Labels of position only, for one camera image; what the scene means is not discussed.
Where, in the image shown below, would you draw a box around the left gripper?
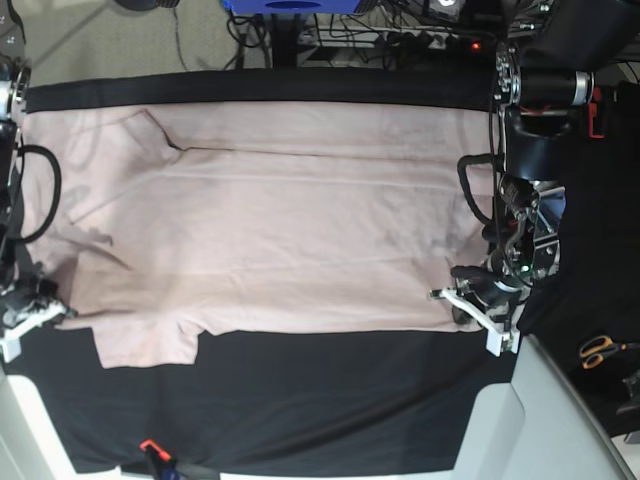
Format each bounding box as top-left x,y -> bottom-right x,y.
429,265 -> 530,357

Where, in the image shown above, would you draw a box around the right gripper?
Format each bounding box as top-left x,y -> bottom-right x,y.
1,276 -> 77,363

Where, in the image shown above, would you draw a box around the pink T-shirt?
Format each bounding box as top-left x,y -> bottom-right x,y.
24,102 -> 488,368

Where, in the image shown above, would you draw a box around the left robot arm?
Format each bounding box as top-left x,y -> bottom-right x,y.
432,1 -> 639,356

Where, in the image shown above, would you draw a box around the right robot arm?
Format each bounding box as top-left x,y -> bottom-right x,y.
1,1 -> 77,363

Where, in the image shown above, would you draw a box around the black table cloth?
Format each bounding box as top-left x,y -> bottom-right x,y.
0,69 -> 640,474

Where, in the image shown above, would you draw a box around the black object right edge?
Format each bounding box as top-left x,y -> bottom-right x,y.
616,370 -> 640,445

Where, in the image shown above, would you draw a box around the red black clamp bottom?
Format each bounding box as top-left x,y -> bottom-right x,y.
138,438 -> 220,480

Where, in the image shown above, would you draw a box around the red black clamp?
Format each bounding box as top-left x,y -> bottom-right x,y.
587,86 -> 616,140
138,438 -> 220,480

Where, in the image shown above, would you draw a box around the red black clamp right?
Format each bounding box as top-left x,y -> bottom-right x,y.
587,86 -> 616,140

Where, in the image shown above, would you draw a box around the power strip with red light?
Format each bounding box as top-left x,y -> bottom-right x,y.
298,25 -> 483,51

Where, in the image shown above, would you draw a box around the black monitor stand pole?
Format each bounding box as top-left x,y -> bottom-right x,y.
269,14 -> 301,69

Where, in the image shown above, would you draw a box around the blue box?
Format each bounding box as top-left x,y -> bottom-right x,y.
222,0 -> 360,15

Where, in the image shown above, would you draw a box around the white table frame right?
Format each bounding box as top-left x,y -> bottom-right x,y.
451,335 -> 634,480

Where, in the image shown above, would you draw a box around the white table frame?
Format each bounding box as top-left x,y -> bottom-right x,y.
1,373 -> 122,480
451,335 -> 634,480

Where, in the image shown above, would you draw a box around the orange handled scissors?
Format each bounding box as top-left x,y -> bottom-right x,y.
578,335 -> 639,370

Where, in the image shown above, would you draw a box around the white table frame left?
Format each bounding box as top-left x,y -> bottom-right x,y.
1,373 -> 122,480

